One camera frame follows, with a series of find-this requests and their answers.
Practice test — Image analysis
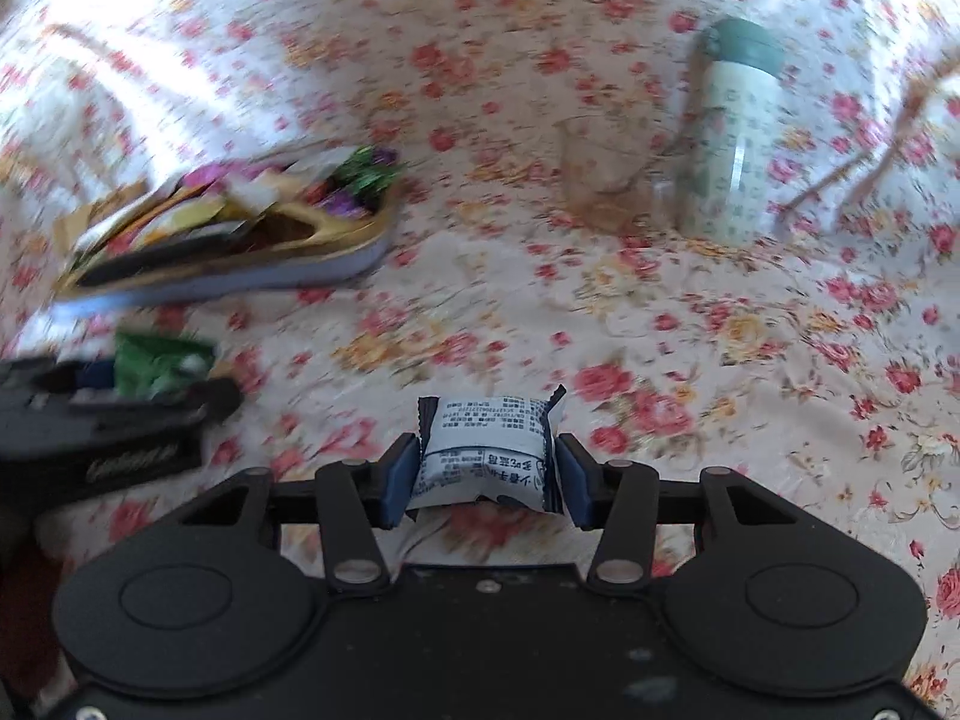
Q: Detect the white black text packet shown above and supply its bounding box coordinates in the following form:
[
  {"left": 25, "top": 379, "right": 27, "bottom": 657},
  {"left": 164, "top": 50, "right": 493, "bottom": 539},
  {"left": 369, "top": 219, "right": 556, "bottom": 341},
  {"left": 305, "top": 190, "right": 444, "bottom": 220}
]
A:
[{"left": 407, "top": 387, "right": 566, "bottom": 514}]

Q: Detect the green Suibianguo packet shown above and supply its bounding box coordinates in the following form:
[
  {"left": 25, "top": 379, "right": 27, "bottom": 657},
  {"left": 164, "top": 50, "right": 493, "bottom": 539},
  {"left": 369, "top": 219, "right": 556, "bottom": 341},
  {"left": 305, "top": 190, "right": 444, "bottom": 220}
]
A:
[{"left": 114, "top": 330, "right": 217, "bottom": 400}]

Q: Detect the snack-filled tin lid tray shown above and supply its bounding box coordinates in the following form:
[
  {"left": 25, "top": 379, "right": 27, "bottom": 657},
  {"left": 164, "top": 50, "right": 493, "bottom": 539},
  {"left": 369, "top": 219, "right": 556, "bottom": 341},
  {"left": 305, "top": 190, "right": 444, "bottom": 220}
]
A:
[{"left": 52, "top": 145, "right": 404, "bottom": 314}]

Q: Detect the floral sofa cover cloth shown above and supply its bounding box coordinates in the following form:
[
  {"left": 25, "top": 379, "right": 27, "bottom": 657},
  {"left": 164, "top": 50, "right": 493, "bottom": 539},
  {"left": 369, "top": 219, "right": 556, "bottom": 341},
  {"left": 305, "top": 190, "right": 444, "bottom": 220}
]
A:
[{"left": 2, "top": 0, "right": 958, "bottom": 717}]

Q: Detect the clear glass cup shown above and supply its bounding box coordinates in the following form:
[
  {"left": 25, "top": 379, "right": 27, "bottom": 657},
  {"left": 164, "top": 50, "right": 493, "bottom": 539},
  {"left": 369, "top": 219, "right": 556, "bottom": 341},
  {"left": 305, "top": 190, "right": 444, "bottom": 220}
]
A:
[{"left": 556, "top": 115, "right": 675, "bottom": 234}]

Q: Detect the mint green thermos bottle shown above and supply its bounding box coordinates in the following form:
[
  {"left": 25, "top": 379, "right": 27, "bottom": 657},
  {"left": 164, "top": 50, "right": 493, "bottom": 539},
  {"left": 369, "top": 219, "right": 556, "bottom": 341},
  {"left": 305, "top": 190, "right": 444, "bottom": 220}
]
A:
[{"left": 679, "top": 18, "right": 782, "bottom": 245}]

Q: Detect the thin metal stick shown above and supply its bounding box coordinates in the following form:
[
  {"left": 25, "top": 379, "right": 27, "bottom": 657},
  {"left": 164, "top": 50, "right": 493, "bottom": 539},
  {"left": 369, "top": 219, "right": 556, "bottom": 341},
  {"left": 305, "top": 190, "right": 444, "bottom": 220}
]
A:
[{"left": 775, "top": 49, "right": 958, "bottom": 229}]

